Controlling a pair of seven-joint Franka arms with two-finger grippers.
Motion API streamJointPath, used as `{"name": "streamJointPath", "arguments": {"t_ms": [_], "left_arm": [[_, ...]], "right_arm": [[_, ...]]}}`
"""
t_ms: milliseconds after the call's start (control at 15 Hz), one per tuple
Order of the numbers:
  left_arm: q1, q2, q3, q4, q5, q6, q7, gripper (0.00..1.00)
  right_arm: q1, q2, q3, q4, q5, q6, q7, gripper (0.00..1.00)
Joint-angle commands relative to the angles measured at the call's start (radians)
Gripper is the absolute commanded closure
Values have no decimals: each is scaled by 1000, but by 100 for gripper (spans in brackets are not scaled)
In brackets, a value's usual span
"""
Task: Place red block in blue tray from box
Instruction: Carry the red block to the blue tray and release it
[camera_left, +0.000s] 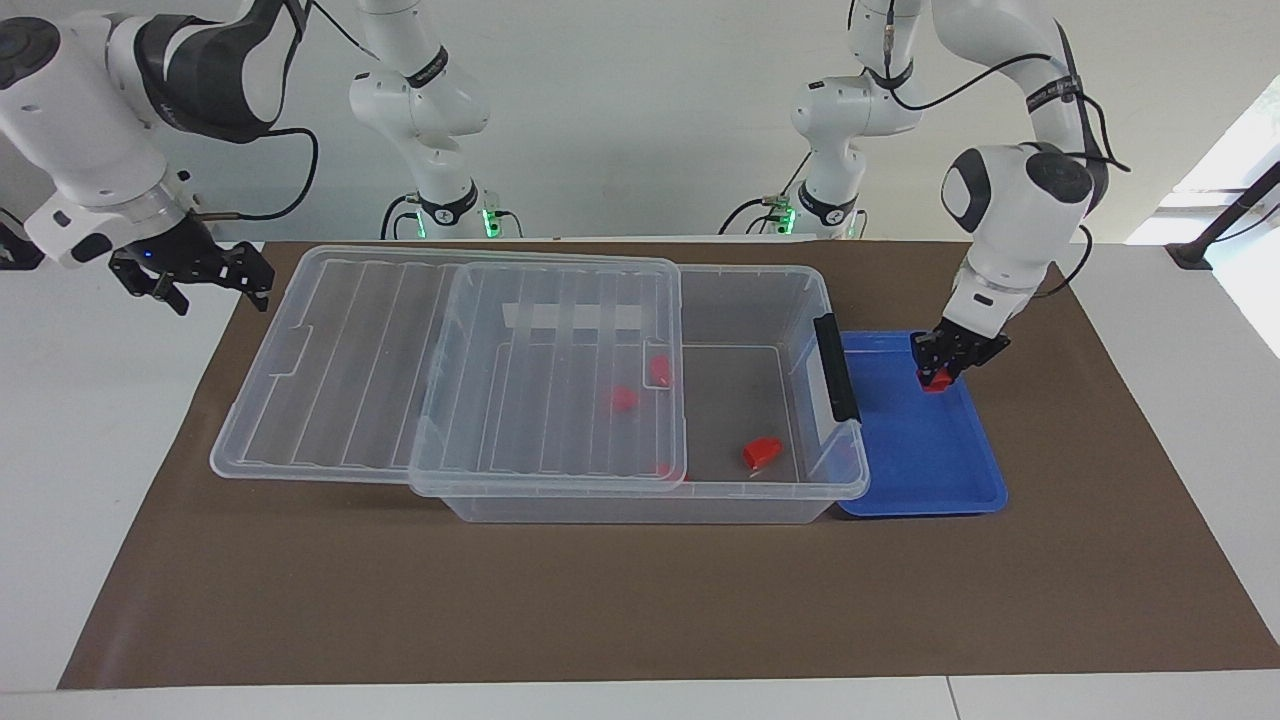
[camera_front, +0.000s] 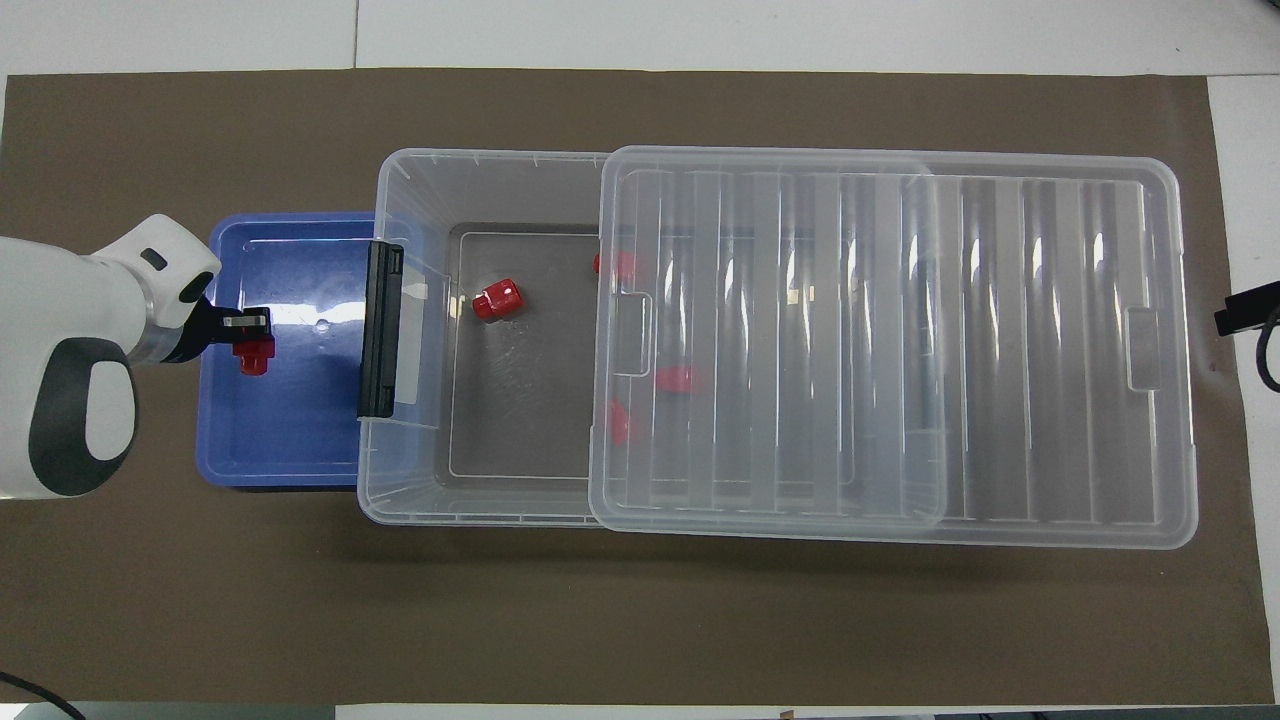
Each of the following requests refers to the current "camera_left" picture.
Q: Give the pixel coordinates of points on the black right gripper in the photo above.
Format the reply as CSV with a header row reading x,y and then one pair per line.
x,y
190,255

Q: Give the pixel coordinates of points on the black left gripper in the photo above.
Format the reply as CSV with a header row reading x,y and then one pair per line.
x,y
960,345

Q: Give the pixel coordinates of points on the red block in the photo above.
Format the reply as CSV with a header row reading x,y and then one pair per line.
x,y
668,470
624,399
762,452
660,371
938,381

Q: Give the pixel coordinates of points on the clear ribbed plastic lid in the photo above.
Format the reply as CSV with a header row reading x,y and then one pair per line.
x,y
340,380

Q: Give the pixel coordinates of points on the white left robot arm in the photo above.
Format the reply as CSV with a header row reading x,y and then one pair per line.
x,y
1010,230

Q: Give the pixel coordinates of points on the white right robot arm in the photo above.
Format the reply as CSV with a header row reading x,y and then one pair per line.
x,y
80,130

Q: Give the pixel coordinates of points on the blue plastic tray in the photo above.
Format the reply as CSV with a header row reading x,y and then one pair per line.
x,y
920,450

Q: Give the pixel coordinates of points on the clear plastic storage box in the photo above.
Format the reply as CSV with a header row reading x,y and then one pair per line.
x,y
740,400

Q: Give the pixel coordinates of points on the black stand with pole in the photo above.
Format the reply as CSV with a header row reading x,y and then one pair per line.
x,y
1195,252

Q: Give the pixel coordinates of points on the brown table mat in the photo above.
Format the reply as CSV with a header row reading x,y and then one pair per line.
x,y
300,580

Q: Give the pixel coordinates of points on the black clamp mount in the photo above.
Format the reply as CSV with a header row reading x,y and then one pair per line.
x,y
15,255

